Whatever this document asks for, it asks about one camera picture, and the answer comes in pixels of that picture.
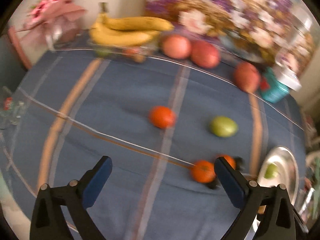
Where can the dark plum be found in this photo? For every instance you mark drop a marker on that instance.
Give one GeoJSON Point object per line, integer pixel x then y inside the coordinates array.
{"type": "Point", "coordinates": [214, 184]}
{"type": "Point", "coordinates": [240, 164]}

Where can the pink flower bouquet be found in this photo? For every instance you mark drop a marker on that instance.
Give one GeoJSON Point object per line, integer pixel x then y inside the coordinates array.
{"type": "Point", "coordinates": [52, 22]}

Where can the red apple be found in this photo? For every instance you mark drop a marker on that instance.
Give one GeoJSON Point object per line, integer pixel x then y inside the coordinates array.
{"type": "Point", "coordinates": [204, 54]}
{"type": "Point", "coordinates": [246, 77]}

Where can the floral painting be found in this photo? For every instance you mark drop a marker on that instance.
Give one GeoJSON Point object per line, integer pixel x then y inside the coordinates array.
{"type": "Point", "coordinates": [252, 29]}

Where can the pale pink apple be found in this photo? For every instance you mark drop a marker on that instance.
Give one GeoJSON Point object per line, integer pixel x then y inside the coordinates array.
{"type": "Point", "coordinates": [176, 47]}

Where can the clear plastic fruit tray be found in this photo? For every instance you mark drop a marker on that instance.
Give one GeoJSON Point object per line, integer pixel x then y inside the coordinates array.
{"type": "Point", "coordinates": [137, 54]}

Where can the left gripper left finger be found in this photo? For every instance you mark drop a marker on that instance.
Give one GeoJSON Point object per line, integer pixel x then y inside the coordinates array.
{"type": "Point", "coordinates": [48, 220]}

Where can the steel round plate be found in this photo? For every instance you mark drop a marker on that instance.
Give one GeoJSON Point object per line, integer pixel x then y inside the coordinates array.
{"type": "Point", "coordinates": [287, 171]}

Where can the large green mango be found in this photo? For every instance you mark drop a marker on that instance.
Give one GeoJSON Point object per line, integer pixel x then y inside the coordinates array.
{"type": "Point", "coordinates": [271, 171]}

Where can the red apple middle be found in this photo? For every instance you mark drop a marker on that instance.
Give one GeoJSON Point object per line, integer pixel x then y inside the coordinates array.
{"type": "Point", "coordinates": [204, 54]}

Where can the clear glass mug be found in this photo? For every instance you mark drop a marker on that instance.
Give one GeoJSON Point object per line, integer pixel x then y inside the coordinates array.
{"type": "Point", "coordinates": [11, 108]}

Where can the red apple right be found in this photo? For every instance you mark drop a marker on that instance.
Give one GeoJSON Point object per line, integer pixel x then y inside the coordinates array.
{"type": "Point", "coordinates": [246, 77]}

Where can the blue plaid tablecloth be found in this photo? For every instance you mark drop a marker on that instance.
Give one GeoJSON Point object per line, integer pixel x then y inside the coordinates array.
{"type": "Point", "coordinates": [111, 117]}

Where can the white power strip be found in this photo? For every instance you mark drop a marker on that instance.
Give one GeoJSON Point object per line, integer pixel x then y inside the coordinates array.
{"type": "Point", "coordinates": [285, 69]}

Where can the yellow banana bunch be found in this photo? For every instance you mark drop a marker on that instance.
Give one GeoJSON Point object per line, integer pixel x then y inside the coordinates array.
{"type": "Point", "coordinates": [128, 31]}

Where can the lone orange tangerine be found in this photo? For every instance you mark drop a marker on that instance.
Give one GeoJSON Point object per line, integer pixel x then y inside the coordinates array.
{"type": "Point", "coordinates": [162, 117]}

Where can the orange tangerine with stem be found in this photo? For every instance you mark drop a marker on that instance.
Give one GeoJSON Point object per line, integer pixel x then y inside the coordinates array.
{"type": "Point", "coordinates": [203, 172]}

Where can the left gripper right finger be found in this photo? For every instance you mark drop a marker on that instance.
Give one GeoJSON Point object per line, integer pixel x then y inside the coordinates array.
{"type": "Point", "coordinates": [278, 220]}

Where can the small green mango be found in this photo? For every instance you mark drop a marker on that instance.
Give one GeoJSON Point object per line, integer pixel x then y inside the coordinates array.
{"type": "Point", "coordinates": [223, 127]}

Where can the teal house-shaped box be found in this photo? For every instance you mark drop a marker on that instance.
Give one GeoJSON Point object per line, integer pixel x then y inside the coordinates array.
{"type": "Point", "coordinates": [271, 89]}

